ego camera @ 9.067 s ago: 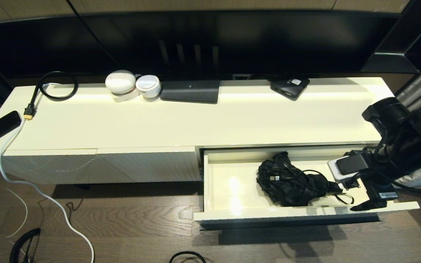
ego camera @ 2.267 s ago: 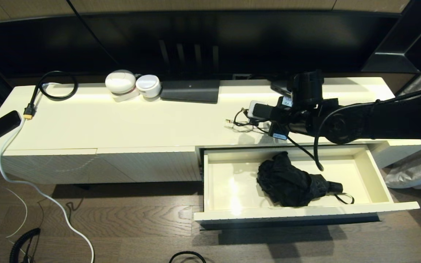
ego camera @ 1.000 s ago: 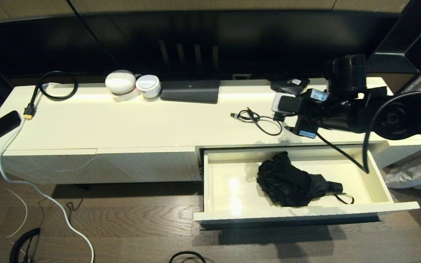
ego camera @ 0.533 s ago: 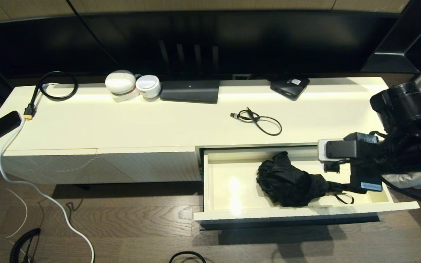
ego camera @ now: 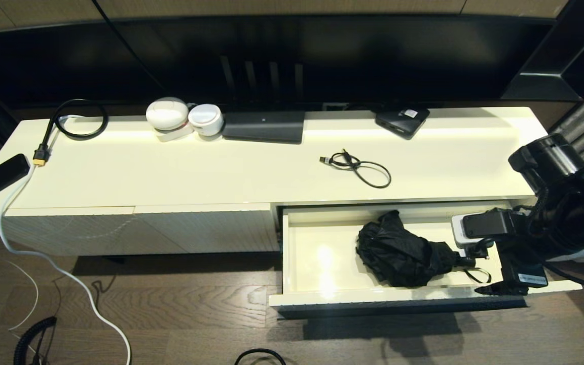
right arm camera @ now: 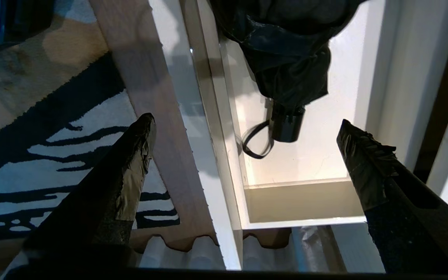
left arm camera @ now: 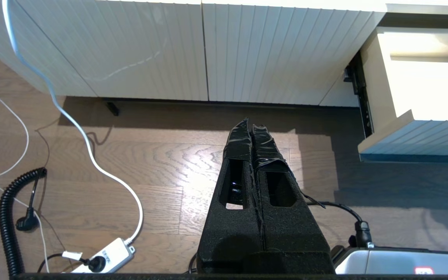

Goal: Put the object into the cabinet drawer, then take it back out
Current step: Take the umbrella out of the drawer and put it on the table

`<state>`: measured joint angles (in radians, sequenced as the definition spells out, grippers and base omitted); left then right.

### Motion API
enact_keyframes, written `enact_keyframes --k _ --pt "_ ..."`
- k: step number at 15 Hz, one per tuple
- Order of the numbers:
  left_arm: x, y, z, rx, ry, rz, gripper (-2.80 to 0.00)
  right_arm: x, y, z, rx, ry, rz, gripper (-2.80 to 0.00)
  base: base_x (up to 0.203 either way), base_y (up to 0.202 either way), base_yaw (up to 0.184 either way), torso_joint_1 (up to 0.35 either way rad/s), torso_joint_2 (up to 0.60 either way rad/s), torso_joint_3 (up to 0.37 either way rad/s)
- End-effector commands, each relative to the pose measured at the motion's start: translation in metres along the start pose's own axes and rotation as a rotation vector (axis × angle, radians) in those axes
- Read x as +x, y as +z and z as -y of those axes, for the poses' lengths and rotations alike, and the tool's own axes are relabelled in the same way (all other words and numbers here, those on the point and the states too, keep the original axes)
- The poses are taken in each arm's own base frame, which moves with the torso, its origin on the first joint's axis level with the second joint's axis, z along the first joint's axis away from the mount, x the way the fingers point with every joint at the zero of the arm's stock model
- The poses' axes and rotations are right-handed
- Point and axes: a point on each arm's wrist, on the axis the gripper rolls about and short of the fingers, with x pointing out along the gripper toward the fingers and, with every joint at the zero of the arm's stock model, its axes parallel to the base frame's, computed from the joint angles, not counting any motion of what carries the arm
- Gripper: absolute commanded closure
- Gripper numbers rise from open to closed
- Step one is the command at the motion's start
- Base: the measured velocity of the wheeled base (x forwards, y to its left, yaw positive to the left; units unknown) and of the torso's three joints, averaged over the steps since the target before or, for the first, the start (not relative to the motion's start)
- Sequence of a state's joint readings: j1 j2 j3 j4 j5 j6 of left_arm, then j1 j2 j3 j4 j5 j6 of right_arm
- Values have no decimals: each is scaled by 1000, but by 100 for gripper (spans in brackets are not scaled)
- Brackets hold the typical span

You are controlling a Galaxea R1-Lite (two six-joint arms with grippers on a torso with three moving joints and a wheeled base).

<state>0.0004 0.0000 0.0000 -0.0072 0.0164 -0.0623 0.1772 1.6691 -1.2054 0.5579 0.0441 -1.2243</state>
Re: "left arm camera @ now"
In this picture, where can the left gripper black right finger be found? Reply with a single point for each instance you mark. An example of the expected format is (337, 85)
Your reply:
(298, 237)

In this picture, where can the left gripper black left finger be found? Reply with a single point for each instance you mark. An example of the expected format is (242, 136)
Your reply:
(228, 233)

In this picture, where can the white cabinet drawer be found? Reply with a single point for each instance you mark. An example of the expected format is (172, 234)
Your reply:
(422, 140)

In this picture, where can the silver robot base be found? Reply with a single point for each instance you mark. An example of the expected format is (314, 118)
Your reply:
(403, 260)

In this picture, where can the black rectangular block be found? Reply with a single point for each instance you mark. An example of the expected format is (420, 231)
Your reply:
(112, 108)

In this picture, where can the white tv cabinet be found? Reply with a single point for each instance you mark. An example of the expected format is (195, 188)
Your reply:
(150, 46)

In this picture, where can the white power strip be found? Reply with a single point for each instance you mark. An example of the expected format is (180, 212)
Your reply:
(111, 254)

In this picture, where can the black drawer slide rail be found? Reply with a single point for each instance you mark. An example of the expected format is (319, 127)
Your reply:
(362, 97)

